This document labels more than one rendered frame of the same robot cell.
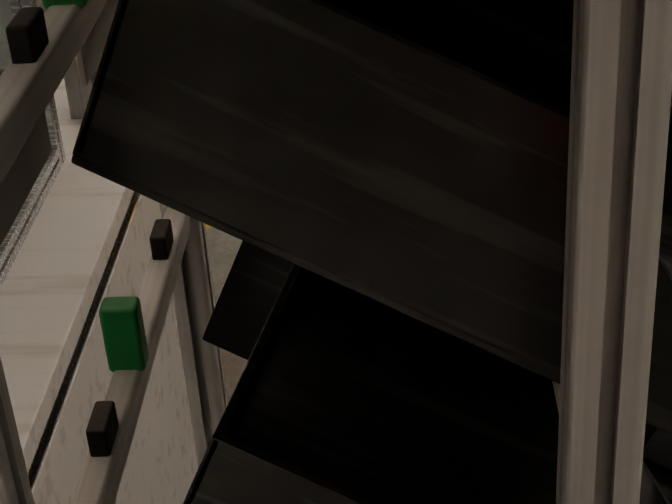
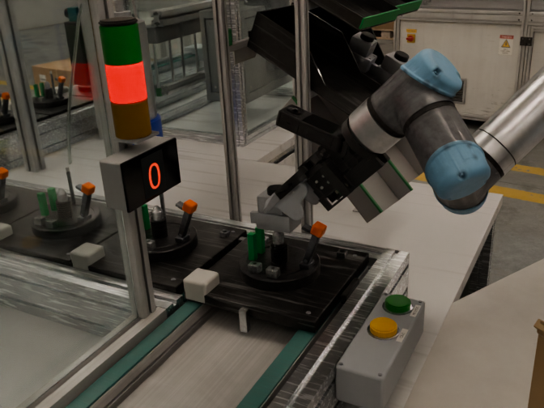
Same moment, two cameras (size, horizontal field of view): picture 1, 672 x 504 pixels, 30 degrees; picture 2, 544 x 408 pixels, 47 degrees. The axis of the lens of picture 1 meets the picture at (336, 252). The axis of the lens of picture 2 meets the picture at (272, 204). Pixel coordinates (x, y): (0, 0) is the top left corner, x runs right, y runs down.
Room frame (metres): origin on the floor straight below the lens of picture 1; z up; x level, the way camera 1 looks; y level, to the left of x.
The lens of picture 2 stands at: (-0.81, -0.49, 1.51)
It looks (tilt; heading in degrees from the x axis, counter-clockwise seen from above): 23 degrees down; 25
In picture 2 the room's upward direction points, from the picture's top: 3 degrees counter-clockwise
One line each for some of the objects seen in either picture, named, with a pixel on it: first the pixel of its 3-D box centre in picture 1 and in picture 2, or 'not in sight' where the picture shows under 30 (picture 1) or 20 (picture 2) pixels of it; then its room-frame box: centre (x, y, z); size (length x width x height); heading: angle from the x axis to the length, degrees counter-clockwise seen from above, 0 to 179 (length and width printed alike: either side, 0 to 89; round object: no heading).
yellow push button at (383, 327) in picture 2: not in sight; (383, 329); (-0.04, -0.30, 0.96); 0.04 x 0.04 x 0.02
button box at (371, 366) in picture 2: not in sight; (383, 346); (-0.04, -0.30, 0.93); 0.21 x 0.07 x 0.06; 176
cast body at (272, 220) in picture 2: not in sight; (272, 206); (0.06, -0.08, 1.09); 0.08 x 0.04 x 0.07; 86
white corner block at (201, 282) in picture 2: not in sight; (201, 286); (-0.03, 0.01, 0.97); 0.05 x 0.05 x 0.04; 86
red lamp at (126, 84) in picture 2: not in sight; (126, 81); (-0.12, 0.04, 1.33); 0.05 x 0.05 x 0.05
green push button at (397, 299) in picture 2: not in sight; (397, 305); (0.03, -0.31, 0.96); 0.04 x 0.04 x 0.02
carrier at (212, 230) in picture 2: not in sight; (158, 224); (0.08, 0.16, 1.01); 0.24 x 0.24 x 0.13; 86
